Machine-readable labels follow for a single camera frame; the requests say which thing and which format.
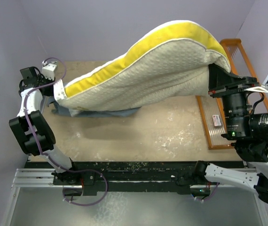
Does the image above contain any white quilted pillow yellow stripe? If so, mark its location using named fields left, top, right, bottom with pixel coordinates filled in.
left=54, top=20, right=231, bottom=111

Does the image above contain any patchwork green beige pillowcase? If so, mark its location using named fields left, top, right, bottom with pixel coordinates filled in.
left=47, top=97, right=141, bottom=118

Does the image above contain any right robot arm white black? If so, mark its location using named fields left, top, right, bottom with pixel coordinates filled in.
left=193, top=64, right=268, bottom=204

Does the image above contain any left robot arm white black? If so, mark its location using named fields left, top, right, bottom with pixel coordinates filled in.
left=9, top=63, right=72, bottom=174

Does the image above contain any orange wooden tiered rack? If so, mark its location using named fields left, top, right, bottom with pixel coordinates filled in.
left=196, top=39, right=258, bottom=150

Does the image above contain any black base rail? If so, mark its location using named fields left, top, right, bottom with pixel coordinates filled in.
left=28, top=160, right=219, bottom=196

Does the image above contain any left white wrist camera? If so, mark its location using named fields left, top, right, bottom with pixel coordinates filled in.
left=41, top=61, right=57, bottom=81

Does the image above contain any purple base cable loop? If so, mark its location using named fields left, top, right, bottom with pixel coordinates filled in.
left=62, top=173, right=109, bottom=207

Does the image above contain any aluminium frame rail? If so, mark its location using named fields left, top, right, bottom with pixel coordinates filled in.
left=12, top=169, right=54, bottom=188

